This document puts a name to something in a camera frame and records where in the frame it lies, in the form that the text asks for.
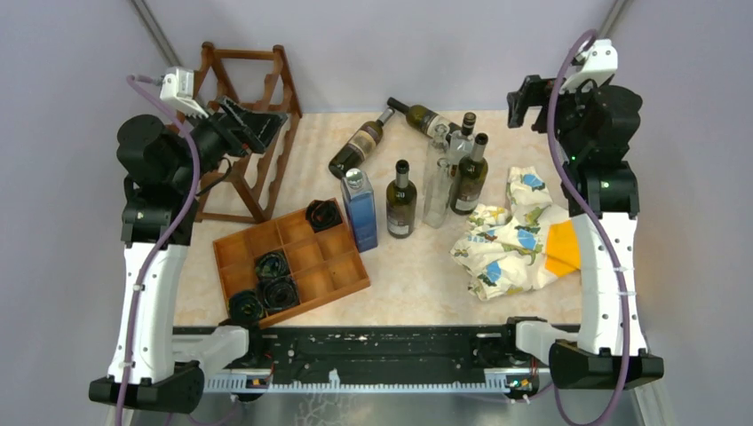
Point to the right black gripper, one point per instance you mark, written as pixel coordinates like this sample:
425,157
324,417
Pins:
534,91

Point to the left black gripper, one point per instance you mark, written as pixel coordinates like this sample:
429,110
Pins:
241,130

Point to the brown wooden wine rack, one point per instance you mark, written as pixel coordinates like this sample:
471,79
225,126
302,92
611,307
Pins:
256,178

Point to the dark wine bottle beige label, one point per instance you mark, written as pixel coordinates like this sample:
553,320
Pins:
360,145

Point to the blue square glass bottle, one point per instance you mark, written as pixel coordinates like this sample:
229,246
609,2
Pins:
360,208

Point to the wooden compartment tray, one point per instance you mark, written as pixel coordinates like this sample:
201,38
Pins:
326,266

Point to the dark wine bottle grey label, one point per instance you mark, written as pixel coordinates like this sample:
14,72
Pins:
401,200

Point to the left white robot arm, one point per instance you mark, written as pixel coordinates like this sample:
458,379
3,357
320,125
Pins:
161,187

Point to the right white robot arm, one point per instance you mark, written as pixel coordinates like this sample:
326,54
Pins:
593,125

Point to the clear glass bottle back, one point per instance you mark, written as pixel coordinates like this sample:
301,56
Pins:
437,148

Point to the clear glass bottle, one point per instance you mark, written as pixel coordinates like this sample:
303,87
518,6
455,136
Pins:
438,182
437,148

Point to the dark green wine bottle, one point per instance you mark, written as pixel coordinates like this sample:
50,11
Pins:
470,177

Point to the lying green wine bottle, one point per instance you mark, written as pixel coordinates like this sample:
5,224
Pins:
422,118

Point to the clear glass bottle front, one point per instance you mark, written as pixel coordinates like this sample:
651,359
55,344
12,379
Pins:
438,182

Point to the rolled tie orange pattern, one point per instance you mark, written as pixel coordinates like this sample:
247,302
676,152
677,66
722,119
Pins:
323,215

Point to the dinosaur print white cloth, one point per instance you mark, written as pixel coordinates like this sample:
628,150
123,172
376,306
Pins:
502,249

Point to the yellow cloth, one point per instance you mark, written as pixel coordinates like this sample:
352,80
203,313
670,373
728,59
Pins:
562,250

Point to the rolled dark blue tie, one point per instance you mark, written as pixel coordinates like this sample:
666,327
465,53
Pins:
278,294

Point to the rolled dark green tie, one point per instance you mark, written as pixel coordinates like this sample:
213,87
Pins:
244,307

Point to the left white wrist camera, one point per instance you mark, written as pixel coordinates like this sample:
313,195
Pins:
177,91

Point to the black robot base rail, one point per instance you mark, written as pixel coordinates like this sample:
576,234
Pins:
383,360

